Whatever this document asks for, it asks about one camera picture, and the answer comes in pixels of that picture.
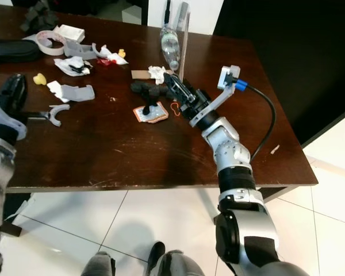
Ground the orange-edged white card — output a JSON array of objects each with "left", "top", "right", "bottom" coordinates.
[{"left": 133, "top": 102, "right": 169, "bottom": 125}]

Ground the dark brown wooden table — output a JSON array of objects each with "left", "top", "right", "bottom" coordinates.
[{"left": 0, "top": 5, "right": 320, "bottom": 226}]

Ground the crumpled white tissue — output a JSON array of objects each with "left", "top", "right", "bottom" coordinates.
[{"left": 148, "top": 65, "right": 171, "bottom": 86}]

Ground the black cable with blue plug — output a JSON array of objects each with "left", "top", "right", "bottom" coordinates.
[{"left": 235, "top": 79, "right": 277, "bottom": 163}]

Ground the thin wooden strip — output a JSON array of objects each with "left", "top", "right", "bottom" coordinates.
[{"left": 181, "top": 12, "right": 192, "bottom": 82}]

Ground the small black clip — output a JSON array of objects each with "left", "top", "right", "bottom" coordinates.
[{"left": 140, "top": 98, "right": 160, "bottom": 117}]

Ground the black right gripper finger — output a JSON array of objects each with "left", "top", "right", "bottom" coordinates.
[
  {"left": 164, "top": 72, "right": 182, "bottom": 98},
  {"left": 170, "top": 74, "right": 190, "bottom": 96}
]

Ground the grey curved plastic piece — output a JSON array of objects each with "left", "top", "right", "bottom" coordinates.
[{"left": 47, "top": 103, "right": 71, "bottom": 127}]

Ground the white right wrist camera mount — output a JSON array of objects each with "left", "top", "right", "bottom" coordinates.
[{"left": 190, "top": 65, "right": 242, "bottom": 122}]

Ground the white cabinet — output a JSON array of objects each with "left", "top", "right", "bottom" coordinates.
[{"left": 147, "top": 0, "right": 209, "bottom": 36}]

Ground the white and pink tape roll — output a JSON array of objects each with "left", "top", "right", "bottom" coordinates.
[{"left": 23, "top": 29, "right": 67, "bottom": 56}]

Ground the black segmented plastic object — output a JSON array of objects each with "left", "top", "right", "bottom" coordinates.
[{"left": 131, "top": 80, "right": 174, "bottom": 102}]

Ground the black pouch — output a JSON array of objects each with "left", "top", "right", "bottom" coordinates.
[{"left": 0, "top": 39, "right": 41, "bottom": 64}]

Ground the white tissue with black scrap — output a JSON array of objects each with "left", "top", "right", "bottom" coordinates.
[{"left": 54, "top": 55, "right": 92, "bottom": 77}]

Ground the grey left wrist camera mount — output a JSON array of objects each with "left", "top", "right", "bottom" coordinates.
[{"left": 0, "top": 91, "right": 27, "bottom": 144}]

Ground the black knobbly toy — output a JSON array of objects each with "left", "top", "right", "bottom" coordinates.
[{"left": 20, "top": 0, "right": 58, "bottom": 33}]

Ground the white crumpled wrapper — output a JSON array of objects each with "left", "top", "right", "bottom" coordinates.
[{"left": 91, "top": 43, "right": 129, "bottom": 66}]

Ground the clear plastic water bottle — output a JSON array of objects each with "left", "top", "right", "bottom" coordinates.
[{"left": 159, "top": 24, "right": 181, "bottom": 71}]

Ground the white paper scrap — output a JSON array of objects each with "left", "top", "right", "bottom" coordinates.
[{"left": 47, "top": 80, "right": 65, "bottom": 104}]

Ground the small white box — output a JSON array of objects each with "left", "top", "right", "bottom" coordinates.
[{"left": 52, "top": 24, "right": 86, "bottom": 44}]

